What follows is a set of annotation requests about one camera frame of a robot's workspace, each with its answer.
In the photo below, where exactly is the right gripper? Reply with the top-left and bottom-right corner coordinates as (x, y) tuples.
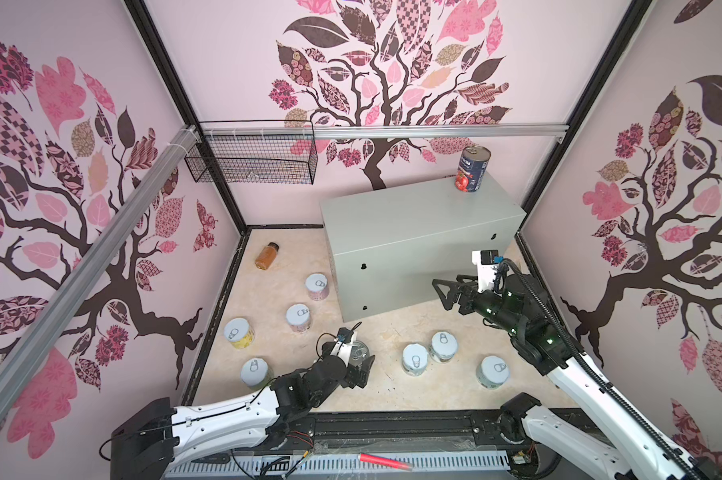
(432, 271), (521, 339)

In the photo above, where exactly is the blue label tall can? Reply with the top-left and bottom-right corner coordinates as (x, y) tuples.
(348, 340), (375, 372)

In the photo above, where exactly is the pink can white lid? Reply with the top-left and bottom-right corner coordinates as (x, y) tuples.
(285, 303), (312, 333)

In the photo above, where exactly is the la sicilia tomato can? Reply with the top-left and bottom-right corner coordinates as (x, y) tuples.
(455, 145), (491, 193)

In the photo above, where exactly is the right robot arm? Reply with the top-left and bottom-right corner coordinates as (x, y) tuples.
(432, 275), (722, 479)

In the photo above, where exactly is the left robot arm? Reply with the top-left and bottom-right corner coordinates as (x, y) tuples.
(106, 327), (375, 479)

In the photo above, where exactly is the teal can rear middle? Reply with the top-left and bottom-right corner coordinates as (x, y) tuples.
(430, 331), (459, 363)

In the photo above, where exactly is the teal can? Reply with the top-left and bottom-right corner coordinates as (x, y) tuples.
(402, 343), (429, 376)
(476, 355), (511, 389)
(430, 331), (459, 363)

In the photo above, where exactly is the teal can front middle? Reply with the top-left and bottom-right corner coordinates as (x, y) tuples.
(402, 343), (429, 376)

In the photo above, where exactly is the pink can near cabinet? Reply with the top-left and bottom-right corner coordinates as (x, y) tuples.
(305, 272), (330, 301)

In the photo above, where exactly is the grey metal cabinet box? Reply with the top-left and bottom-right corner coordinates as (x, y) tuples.
(320, 175), (526, 322)

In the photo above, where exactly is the teal can right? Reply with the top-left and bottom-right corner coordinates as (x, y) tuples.
(476, 355), (511, 389)

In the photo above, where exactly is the green label can left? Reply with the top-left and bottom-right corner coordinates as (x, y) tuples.
(240, 357), (273, 390)

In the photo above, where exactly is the pink marker pen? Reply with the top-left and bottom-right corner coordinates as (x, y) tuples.
(358, 454), (413, 471)

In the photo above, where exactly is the yellow label can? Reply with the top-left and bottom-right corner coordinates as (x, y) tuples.
(223, 317), (255, 350)

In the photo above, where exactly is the orange spice jar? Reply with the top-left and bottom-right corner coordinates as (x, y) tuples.
(255, 242), (280, 271)

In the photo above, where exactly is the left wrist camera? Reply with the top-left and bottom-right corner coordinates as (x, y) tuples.
(330, 335), (354, 364)

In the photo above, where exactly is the black mounting rail base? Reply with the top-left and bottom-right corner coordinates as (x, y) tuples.
(138, 407), (659, 480)

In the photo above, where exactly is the white slotted cable duct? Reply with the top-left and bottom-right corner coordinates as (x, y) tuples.
(164, 451), (510, 479)

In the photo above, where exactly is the black wire basket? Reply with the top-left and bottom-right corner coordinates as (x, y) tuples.
(185, 120), (318, 185)

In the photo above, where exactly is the aluminium rail back wall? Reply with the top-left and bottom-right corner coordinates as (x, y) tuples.
(202, 122), (569, 140)

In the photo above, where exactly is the aluminium rail wall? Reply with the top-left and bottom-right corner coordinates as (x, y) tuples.
(0, 125), (200, 424)
(202, 122), (569, 140)

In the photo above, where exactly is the aluminium rail left wall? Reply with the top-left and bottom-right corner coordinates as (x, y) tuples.
(0, 125), (200, 424)

